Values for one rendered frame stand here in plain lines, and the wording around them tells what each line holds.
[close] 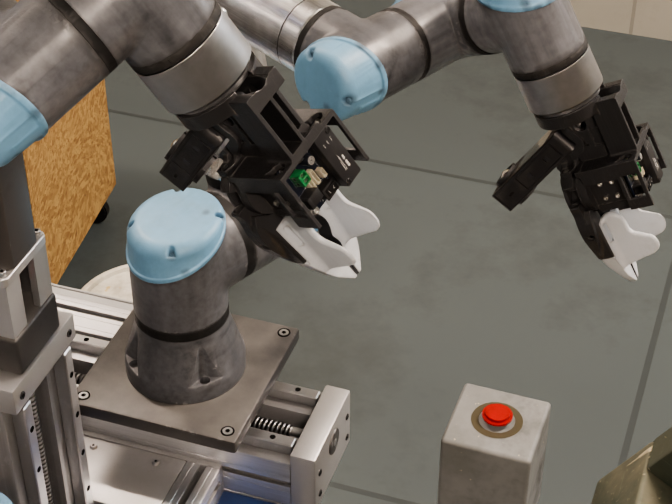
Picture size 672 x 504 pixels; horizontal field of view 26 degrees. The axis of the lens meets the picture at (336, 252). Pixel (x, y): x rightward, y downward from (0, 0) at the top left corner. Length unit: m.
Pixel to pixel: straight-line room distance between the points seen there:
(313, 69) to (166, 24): 0.35
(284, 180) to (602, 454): 2.27
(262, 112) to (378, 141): 3.13
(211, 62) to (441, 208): 2.92
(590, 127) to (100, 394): 0.73
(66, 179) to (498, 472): 1.84
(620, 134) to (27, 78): 0.63
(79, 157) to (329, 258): 2.49
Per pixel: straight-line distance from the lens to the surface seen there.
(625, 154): 1.40
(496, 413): 1.92
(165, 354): 1.76
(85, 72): 0.97
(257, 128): 1.02
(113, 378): 1.84
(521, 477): 1.90
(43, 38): 0.96
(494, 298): 3.60
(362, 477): 3.14
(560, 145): 1.41
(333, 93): 1.31
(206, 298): 1.72
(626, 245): 1.46
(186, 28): 0.99
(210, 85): 1.00
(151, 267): 1.69
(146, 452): 1.87
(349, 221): 1.13
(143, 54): 1.00
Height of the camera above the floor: 2.26
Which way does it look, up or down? 37 degrees down
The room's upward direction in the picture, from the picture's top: straight up
